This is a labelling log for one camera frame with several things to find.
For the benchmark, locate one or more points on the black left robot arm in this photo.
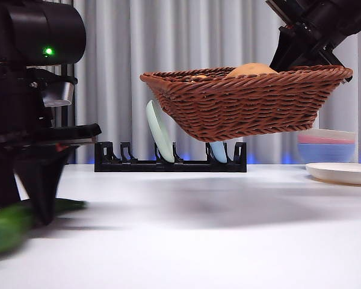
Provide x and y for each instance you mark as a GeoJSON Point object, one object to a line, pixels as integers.
{"type": "Point", "coordinates": [42, 30]}

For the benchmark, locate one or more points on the black dish rack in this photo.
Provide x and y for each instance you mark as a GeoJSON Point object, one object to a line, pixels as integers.
{"type": "Point", "coordinates": [168, 167]}

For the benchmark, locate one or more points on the pink bowl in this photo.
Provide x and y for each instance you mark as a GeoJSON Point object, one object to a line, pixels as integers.
{"type": "Point", "coordinates": [319, 139]}

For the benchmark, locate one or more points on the white plate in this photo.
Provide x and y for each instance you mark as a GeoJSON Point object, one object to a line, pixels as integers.
{"type": "Point", "coordinates": [340, 173]}

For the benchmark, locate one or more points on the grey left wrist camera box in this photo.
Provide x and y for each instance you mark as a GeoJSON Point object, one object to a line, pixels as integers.
{"type": "Point", "coordinates": [58, 93]}

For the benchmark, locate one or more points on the brown wicker basket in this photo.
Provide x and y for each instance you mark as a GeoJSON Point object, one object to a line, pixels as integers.
{"type": "Point", "coordinates": [243, 105]}

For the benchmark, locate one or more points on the light blue plate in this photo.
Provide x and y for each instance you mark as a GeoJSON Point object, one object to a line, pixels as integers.
{"type": "Point", "coordinates": [219, 153]}

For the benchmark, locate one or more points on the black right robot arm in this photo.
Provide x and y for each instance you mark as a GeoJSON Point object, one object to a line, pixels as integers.
{"type": "Point", "coordinates": [334, 18]}

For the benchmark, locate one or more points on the green cucumber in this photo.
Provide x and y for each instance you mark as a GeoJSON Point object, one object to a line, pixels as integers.
{"type": "Point", "coordinates": [9, 228]}

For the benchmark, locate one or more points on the yellow-brown potato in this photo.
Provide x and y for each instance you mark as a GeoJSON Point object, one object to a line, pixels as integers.
{"type": "Point", "coordinates": [249, 70]}

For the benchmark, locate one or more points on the yellow corn cob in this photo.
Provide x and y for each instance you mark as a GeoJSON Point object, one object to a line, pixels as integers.
{"type": "Point", "coordinates": [200, 77]}

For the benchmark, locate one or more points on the blue glowing light strip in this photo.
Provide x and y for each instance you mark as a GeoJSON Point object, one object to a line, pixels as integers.
{"type": "Point", "coordinates": [285, 158]}

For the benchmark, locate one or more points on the grey pleated curtain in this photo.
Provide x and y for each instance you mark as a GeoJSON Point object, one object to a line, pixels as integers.
{"type": "Point", "coordinates": [168, 36]}

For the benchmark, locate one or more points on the pale green plate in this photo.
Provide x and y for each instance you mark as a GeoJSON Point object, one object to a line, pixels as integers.
{"type": "Point", "coordinates": [159, 132]}

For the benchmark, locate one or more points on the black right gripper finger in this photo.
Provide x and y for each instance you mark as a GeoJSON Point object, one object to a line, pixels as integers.
{"type": "Point", "coordinates": [331, 55]}
{"type": "Point", "coordinates": [288, 51]}

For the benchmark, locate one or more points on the blue bowl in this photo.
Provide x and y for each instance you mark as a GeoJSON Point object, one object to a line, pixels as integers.
{"type": "Point", "coordinates": [325, 153]}

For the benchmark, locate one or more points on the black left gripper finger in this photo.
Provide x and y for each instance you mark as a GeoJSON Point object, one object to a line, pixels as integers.
{"type": "Point", "coordinates": [45, 180]}
{"type": "Point", "coordinates": [1, 180]}

